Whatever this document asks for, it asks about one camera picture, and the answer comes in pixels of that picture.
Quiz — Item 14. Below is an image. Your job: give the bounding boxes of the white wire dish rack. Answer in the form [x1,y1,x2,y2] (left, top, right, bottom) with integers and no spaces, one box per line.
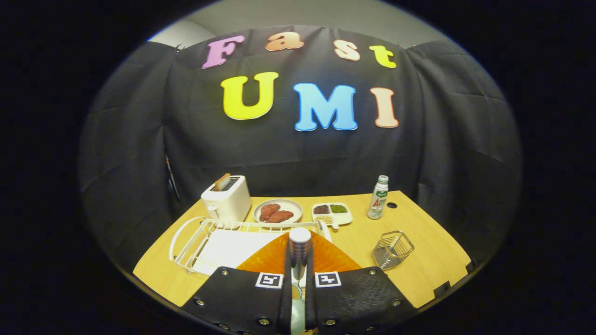
[169,216,333,275]

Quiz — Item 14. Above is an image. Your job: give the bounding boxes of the white bottle green label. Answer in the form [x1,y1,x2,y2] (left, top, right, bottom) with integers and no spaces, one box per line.
[367,175,389,220]

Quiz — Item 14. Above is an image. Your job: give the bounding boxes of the blue checked handle spoon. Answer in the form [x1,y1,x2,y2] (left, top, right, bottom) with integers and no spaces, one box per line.
[289,227,312,301]

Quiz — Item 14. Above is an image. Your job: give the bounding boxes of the round beige plate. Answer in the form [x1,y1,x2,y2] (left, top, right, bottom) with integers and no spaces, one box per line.
[253,199,303,224]

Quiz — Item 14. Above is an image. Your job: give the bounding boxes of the black backdrop cloth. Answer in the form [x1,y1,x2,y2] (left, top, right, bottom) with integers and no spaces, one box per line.
[79,26,522,280]

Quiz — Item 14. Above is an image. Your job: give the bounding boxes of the silver wire basket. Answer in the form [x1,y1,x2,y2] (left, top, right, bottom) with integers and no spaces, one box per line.
[372,230,415,271]

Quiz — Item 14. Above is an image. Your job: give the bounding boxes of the thin dark cable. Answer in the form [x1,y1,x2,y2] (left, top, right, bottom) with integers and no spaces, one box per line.
[165,156,180,201]

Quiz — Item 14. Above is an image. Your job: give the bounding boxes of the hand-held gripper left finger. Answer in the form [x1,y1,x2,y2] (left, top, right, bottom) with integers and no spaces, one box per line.
[181,231,294,335]

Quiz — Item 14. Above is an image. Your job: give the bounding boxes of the white divided snack tray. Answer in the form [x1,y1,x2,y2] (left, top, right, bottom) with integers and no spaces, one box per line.
[311,202,353,230]

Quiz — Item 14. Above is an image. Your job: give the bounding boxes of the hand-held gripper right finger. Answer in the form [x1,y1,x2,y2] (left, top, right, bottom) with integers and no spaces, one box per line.
[305,231,420,335]

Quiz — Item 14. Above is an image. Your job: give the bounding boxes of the white toaster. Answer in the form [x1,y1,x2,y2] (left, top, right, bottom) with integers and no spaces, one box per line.
[201,175,252,223]

